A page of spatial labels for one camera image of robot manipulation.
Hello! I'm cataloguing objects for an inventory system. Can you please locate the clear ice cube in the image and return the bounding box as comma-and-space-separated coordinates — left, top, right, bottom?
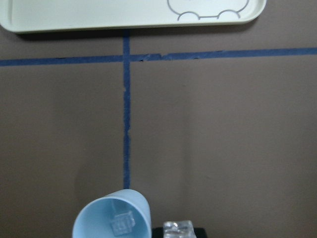
163, 220, 196, 238

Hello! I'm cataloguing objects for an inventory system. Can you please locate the ice cube in cup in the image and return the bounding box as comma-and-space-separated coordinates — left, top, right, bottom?
110, 210, 136, 237

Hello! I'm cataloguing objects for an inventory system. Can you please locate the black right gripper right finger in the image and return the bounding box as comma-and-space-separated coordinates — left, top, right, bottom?
194, 228, 207, 238

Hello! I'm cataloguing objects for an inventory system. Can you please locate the light blue cup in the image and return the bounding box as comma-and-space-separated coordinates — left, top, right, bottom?
72, 189, 152, 238

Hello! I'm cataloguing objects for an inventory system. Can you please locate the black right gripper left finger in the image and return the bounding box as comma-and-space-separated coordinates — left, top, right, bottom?
152, 227, 163, 238

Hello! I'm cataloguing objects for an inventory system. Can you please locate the cream bear tray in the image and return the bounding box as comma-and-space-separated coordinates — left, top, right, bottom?
0, 0, 266, 34

